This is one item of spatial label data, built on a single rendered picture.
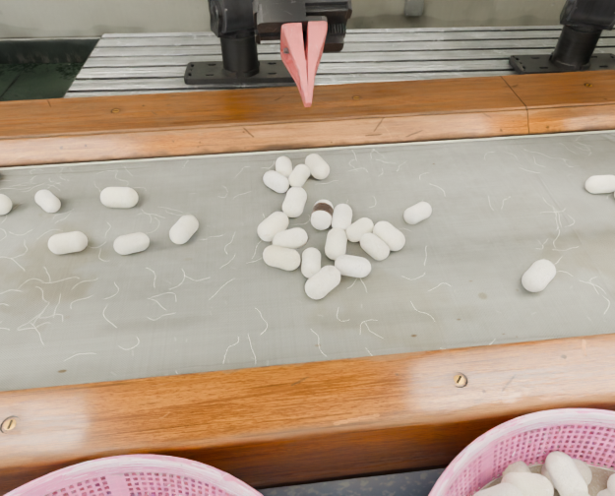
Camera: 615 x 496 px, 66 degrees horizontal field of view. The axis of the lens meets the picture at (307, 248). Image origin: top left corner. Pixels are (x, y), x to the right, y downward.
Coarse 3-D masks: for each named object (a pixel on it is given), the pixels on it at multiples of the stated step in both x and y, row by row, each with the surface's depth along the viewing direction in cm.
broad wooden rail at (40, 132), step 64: (0, 128) 56; (64, 128) 56; (128, 128) 56; (192, 128) 56; (256, 128) 57; (320, 128) 57; (384, 128) 58; (448, 128) 58; (512, 128) 59; (576, 128) 60
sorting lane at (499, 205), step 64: (0, 192) 52; (64, 192) 52; (192, 192) 52; (256, 192) 52; (320, 192) 52; (384, 192) 52; (448, 192) 52; (512, 192) 52; (576, 192) 52; (0, 256) 45; (64, 256) 45; (128, 256) 45; (192, 256) 45; (256, 256) 45; (448, 256) 45; (512, 256) 45; (576, 256) 45; (0, 320) 40; (64, 320) 40; (128, 320) 40; (192, 320) 40; (256, 320) 40; (320, 320) 40; (384, 320) 40; (448, 320) 40; (512, 320) 40; (576, 320) 40; (0, 384) 36; (64, 384) 36
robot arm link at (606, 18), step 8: (576, 0) 76; (584, 0) 76; (592, 0) 75; (600, 0) 75; (608, 0) 75; (576, 8) 77; (584, 8) 77; (592, 8) 76; (600, 8) 76; (608, 8) 75; (568, 16) 80; (576, 16) 78; (584, 16) 78; (592, 16) 77; (600, 16) 77; (608, 16) 76; (600, 24) 78; (608, 24) 78
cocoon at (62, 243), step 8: (72, 232) 44; (80, 232) 45; (48, 240) 44; (56, 240) 44; (64, 240) 44; (72, 240) 44; (80, 240) 44; (56, 248) 44; (64, 248) 44; (72, 248) 44; (80, 248) 44
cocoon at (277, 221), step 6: (270, 216) 46; (276, 216) 46; (282, 216) 46; (264, 222) 45; (270, 222) 45; (276, 222) 45; (282, 222) 46; (258, 228) 45; (264, 228) 45; (270, 228) 45; (276, 228) 45; (282, 228) 46; (258, 234) 46; (264, 234) 45; (270, 234) 45; (264, 240) 46; (270, 240) 46
